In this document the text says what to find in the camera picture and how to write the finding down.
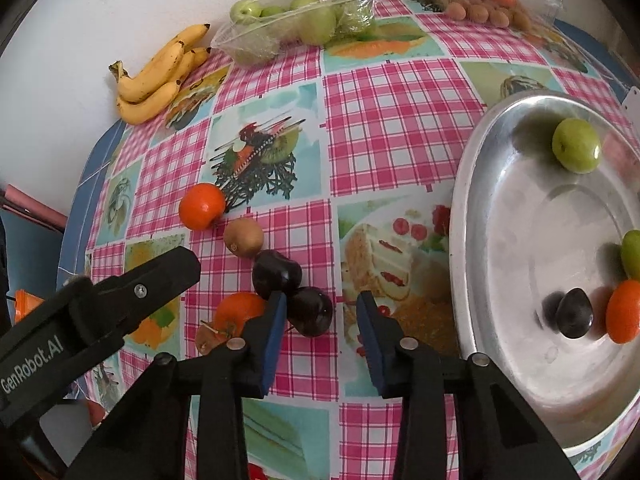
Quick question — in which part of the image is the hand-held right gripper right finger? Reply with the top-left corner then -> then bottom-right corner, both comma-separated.
356,290 -> 581,480

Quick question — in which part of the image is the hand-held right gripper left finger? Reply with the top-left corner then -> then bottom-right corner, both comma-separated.
65,291 -> 288,480

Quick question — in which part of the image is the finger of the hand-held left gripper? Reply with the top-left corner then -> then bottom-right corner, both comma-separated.
95,247 -> 202,335

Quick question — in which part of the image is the dark purple plum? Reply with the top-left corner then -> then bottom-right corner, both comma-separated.
556,287 -> 595,339
286,286 -> 334,337
251,249 -> 303,301

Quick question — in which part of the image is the tangerine with toothpick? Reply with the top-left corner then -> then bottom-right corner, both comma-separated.
200,292 -> 268,346

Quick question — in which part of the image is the brown kiwi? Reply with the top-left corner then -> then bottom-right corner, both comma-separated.
223,217 -> 264,258
195,324 -> 228,356

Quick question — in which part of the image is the small tangerine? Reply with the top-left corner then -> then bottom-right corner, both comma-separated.
178,183 -> 227,232

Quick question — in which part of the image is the large steel basin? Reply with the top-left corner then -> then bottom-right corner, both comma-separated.
448,92 -> 640,453

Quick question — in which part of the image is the large orange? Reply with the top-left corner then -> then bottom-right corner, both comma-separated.
605,280 -> 640,345

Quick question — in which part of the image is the green mango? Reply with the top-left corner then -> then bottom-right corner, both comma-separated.
551,118 -> 602,175
621,230 -> 640,281

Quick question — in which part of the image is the orange plastic object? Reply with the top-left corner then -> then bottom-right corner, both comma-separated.
14,289 -> 43,323

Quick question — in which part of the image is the yellow banana bunch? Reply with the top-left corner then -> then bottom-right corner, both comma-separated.
109,23 -> 213,126

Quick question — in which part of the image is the pink checkered tablecloth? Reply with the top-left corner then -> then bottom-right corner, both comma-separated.
82,0 -> 640,480

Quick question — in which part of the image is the clear plastic tray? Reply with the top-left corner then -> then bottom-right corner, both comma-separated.
210,0 -> 378,67

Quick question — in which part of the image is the pile of green jujubes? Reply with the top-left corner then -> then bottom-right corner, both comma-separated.
230,0 -> 376,47

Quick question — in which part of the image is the pile of longans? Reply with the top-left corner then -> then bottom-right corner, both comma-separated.
444,0 -> 533,31

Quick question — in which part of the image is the dark red rail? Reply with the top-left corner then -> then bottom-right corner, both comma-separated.
0,184 -> 68,233

